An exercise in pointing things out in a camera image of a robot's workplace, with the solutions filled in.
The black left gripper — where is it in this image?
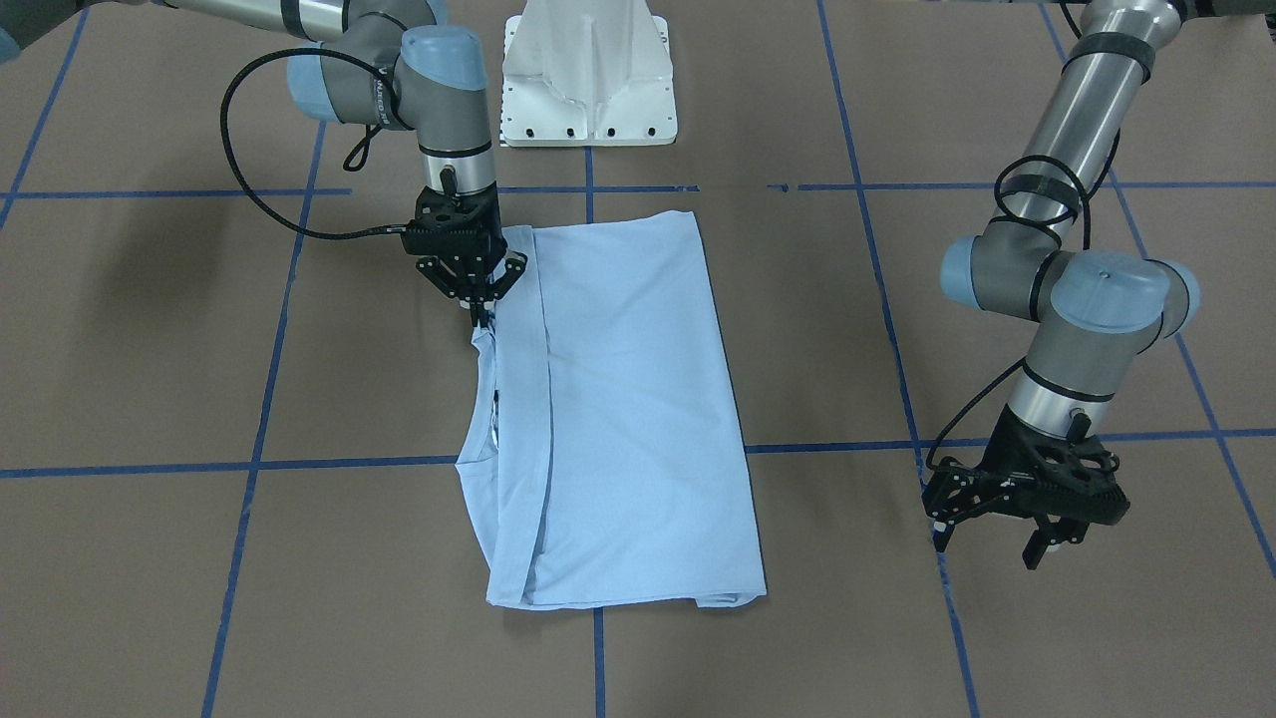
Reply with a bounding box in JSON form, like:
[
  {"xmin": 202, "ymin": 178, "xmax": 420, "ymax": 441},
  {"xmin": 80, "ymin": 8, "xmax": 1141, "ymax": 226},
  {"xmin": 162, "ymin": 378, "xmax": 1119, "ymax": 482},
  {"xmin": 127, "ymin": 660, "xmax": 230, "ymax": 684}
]
[{"xmin": 923, "ymin": 408, "xmax": 1129, "ymax": 569}]

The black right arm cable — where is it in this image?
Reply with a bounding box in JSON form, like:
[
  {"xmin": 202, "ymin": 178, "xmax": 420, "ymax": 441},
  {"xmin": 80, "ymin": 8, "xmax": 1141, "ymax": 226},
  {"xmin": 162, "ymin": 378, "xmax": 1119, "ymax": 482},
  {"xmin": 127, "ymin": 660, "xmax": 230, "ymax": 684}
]
[{"xmin": 219, "ymin": 48, "xmax": 420, "ymax": 241}]

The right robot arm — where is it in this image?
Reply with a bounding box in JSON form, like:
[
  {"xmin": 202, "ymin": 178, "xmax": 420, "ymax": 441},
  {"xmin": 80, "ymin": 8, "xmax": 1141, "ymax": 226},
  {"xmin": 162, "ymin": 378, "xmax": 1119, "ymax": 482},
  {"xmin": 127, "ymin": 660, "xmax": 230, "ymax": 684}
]
[{"xmin": 177, "ymin": 1, "xmax": 527, "ymax": 326}]

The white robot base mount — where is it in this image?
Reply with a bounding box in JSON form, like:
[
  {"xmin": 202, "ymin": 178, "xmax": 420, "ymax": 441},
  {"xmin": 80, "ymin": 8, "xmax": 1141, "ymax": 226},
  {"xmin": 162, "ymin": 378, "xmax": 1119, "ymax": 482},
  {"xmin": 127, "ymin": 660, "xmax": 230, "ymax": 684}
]
[{"xmin": 498, "ymin": 1, "xmax": 679, "ymax": 149}]

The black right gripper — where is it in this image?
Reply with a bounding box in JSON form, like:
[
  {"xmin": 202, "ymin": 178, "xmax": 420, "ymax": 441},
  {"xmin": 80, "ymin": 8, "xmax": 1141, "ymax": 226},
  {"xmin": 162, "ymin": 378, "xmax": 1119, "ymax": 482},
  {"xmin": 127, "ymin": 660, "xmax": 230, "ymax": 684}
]
[{"xmin": 402, "ymin": 184, "xmax": 527, "ymax": 326}]

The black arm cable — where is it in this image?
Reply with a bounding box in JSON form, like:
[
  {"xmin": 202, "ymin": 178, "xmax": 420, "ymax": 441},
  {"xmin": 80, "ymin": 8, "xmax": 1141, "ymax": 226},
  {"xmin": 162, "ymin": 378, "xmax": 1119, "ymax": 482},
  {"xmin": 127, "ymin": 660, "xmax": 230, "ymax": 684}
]
[
  {"xmin": 925, "ymin": 0, "xmax": 1122, "ymax": 474},
  {"xmin": 219, "ymin": 48, "xmax": 420, "ymax": 241}
]

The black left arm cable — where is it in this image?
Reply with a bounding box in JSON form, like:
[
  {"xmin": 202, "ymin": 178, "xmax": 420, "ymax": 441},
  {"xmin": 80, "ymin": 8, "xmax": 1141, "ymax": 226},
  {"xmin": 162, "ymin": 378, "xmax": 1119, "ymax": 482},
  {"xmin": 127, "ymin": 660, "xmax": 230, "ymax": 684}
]
[{"xmin": 925, "ymin": 0, "xmax": 1122, "ymax": 474}]

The light blue t-shirt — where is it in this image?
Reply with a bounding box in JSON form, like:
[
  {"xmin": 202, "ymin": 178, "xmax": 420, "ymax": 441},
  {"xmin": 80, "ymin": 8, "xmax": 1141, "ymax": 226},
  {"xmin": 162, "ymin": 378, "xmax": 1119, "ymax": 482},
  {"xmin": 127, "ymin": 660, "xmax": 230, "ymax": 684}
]
[{"xmin": 456, "ymin": 210, "xmax": 767, "ymax": 610}]

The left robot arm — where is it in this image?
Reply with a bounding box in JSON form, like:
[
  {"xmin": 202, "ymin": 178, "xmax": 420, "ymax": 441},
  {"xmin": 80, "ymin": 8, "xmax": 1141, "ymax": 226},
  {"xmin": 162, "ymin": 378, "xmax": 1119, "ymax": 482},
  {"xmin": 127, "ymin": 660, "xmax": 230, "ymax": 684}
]
[{"xmin": 923, "ymin": 1, "xmax": 1273, "ymax": 569}]

